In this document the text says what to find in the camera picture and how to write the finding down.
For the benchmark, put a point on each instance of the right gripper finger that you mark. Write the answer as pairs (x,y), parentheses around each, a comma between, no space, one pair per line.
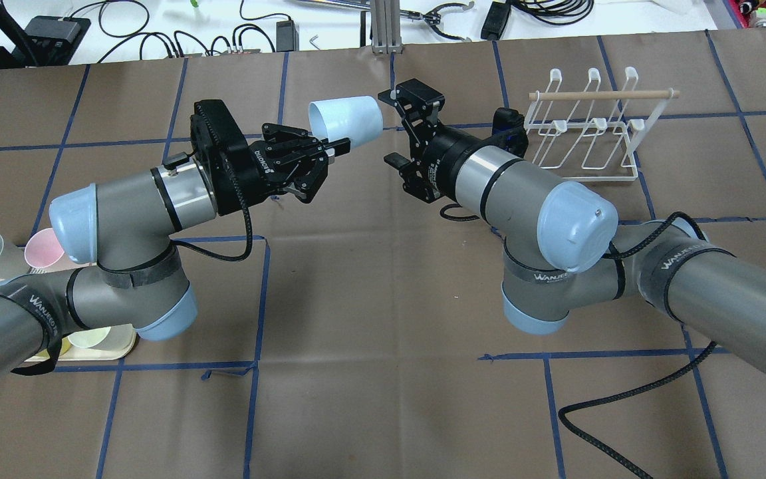
(402,165)
(389,98)

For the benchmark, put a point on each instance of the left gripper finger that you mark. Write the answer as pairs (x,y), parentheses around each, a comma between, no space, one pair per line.
(335,148)
(300,194)

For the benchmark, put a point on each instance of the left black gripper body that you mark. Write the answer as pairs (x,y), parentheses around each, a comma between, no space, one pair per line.
(245,174)

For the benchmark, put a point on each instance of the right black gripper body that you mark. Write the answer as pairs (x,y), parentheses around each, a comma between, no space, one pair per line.
(441,159)

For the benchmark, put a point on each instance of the light blue cup front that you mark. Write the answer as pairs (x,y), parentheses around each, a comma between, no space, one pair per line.
(357,118)

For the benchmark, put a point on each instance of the light blue cup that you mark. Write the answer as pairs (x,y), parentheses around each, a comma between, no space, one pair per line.
(357,118)
(101,339)

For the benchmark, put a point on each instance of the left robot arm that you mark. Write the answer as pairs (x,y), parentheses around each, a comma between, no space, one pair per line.
(125,236)

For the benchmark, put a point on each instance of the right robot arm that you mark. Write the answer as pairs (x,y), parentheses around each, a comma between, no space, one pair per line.
(563,245)

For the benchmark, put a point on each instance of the light blue cup back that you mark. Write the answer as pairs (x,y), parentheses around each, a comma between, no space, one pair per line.
(101,339)

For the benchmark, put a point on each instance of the pink plastic cup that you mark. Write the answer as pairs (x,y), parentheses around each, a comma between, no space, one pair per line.
(44,251)

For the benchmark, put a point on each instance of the black power adapter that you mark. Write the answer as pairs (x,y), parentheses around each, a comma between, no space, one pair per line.
(495,21)

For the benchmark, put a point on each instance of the cream serving tray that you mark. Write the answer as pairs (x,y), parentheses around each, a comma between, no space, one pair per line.
(65,307)

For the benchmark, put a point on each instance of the black usb hub box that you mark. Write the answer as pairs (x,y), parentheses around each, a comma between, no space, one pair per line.
(56,39)

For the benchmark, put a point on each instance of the aluminium frame post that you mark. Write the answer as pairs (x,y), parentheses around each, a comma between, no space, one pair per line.
(386,31)

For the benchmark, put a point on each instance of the green handled grabber tool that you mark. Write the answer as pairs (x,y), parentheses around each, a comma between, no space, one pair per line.
(433,18)

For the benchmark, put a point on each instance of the white wire cup rack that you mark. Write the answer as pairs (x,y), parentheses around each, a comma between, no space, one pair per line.
(592,134)

